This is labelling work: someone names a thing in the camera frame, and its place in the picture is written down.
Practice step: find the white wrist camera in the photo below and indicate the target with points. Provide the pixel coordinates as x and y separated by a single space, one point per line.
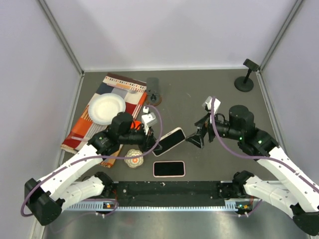
210 104
148 118

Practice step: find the aluminium frame rail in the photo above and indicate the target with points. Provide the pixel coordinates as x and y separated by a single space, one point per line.
84 191

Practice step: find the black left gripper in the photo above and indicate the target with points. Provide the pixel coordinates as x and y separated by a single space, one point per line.
148 140

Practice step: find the black round-base camera stand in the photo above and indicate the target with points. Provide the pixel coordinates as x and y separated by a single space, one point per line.
245 84

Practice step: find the white-cased smartphone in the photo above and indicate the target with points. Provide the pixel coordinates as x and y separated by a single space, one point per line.
169 141

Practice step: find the white round plate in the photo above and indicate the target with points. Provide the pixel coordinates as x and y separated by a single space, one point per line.
103 108

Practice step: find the grey phone stand wooden base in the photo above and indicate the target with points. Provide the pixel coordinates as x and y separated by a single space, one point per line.
153 91

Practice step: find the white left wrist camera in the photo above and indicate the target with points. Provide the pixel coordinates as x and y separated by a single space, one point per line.
148 118

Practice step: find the pink-cased phone on table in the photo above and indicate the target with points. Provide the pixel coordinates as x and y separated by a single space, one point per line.
169 169

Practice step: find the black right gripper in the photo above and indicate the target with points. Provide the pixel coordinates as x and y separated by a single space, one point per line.
197 139

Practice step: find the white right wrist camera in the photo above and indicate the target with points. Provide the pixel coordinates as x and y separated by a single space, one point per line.
210 104

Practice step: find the orange plastic bowl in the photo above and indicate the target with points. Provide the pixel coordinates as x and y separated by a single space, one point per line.
136 124

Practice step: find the crocheted flower coaster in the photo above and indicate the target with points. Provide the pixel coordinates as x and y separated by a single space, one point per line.
132 159

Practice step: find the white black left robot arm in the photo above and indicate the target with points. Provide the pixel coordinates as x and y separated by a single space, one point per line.
99 147

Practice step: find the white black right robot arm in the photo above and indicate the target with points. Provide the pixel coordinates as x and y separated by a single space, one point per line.
300 198

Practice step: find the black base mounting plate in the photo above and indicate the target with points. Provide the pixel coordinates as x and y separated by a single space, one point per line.
172 193

